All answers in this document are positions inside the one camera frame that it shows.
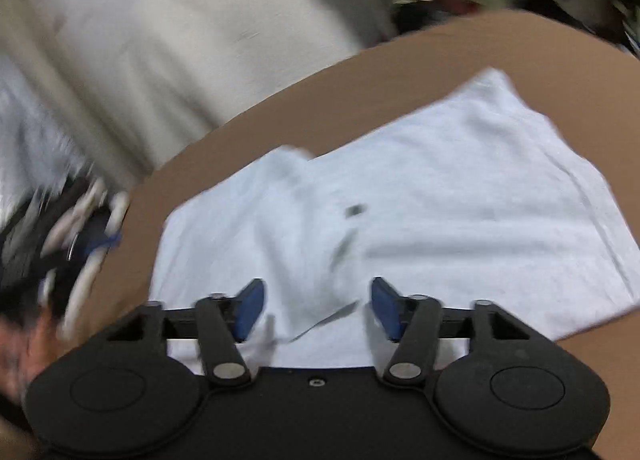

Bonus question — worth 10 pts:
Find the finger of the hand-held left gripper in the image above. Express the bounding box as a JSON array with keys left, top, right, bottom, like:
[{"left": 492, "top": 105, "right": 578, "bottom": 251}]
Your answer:
[{"left": 62, "top": 189, "right": 132, "bottom": 326}]

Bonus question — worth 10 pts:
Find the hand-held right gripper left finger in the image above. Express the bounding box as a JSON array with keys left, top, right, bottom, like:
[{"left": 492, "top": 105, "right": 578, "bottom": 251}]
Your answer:
[{"left": 102, "top": 278, "right": 266, "bottom": 388}]

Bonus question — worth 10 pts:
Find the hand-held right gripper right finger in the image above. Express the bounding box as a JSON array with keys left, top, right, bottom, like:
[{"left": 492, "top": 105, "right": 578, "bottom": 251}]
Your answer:
[{"left": 370, "top": 277, "right": 532, "bottom": 386}]

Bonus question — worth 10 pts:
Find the light grey t-shirt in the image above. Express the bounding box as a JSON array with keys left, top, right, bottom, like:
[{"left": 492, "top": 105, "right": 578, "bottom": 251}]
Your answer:
[{"left": 149, "top": 67, "right": 640, "bottom": 372}]

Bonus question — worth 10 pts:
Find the dark clothes pile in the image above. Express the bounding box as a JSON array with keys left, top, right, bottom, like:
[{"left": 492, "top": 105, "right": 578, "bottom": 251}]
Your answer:
[{"left": 391, "top": 0, "right": 451, "bottom": 38}]

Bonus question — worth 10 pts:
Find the person's left hand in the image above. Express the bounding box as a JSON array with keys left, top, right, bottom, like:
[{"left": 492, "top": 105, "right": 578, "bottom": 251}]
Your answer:
[{"left": 0, "top": 310, "right": 68, "bottom": 403}]

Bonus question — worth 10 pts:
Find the silver foil sheet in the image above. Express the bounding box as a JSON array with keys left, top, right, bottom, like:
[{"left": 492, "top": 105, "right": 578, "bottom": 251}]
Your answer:
[{"left": 0, "top": 57, "right": 96, "bottom": 223}]

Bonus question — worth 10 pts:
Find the beige curtain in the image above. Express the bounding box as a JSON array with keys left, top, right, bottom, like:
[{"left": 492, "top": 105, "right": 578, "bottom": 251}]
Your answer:
[{"left": 0, "top": 0, "right": 156, "bottom": 186}]

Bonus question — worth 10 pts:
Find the white hanging cloth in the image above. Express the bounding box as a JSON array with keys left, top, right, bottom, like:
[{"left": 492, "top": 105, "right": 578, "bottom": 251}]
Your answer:
[{"left": 27, "top": 0, "right": 403, "bottom": 176}]

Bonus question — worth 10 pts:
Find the red cloth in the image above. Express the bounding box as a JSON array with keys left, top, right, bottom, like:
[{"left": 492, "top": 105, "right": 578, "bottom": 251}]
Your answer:
[{"left": 435, "top": 0, "right": 483, "bottom": 16}]

